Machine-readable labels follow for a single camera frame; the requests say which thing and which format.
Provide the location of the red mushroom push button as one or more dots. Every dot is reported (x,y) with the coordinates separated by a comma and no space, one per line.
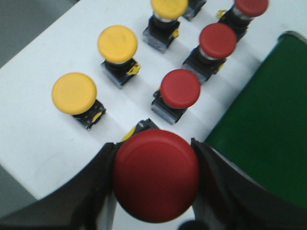
(217,42)
(156,173)
(178,91)
(242,13)

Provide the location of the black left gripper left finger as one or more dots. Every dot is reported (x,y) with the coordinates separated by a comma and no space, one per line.
(86,202)

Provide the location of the yellow mushroom push button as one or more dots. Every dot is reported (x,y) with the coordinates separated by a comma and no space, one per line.
(75,94)
(118,44)
(163,25)

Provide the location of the push button contact block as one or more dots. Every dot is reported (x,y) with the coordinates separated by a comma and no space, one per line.
(194,7)

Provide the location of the green conveyor belt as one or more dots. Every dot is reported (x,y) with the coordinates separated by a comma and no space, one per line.
(264,131)

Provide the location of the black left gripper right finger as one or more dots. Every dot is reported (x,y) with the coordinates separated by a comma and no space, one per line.
(228,199)

